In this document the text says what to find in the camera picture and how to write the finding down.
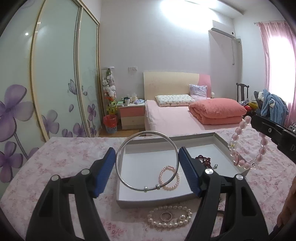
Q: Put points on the thin silver bangle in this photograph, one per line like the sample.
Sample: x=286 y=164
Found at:
x=148 y=161

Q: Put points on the lilac small pillow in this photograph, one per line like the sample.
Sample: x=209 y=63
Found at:
x=197 y=91

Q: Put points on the floral white pillow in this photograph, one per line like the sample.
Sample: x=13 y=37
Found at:
x=174 y=100

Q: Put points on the white air conditioner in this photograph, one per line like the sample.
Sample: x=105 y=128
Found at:
x=223 y=29

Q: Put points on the red waste bin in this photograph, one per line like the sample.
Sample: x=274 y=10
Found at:
x=110 y=122

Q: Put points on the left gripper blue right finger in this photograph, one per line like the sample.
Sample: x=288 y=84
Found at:
x=242 y=217

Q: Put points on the pink beige nightstand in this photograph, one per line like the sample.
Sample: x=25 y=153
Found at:
x=132 y=116

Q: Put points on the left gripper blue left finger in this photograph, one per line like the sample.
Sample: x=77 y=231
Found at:
x=51 y=218

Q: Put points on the wall socket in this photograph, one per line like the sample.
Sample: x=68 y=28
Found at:
x=133 y=68

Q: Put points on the plush toy display tube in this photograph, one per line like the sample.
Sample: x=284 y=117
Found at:
x=109 y=90

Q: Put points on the pink floral tablecloth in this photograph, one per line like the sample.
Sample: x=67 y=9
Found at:
x=243 y=219

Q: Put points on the dark wooden chair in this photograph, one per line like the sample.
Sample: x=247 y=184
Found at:
x=242 y=92

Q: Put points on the folded salmon duvet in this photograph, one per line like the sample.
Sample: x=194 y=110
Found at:
x=217 y=111

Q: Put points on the sliding glass wardrobe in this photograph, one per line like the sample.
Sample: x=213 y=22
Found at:
x=49 y=78

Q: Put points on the right hand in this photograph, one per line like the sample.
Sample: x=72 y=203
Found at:
x=288 y=208

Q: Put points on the bed with beige headboard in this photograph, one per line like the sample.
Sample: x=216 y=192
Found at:
x=174 y=120

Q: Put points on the grey cardboard tray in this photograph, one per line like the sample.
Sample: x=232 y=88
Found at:
x=210 y=145

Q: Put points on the blue bathrobe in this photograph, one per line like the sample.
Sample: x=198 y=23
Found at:
x=278 y=110

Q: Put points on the pink curtain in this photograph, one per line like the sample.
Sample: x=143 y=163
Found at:
x=278 y=42

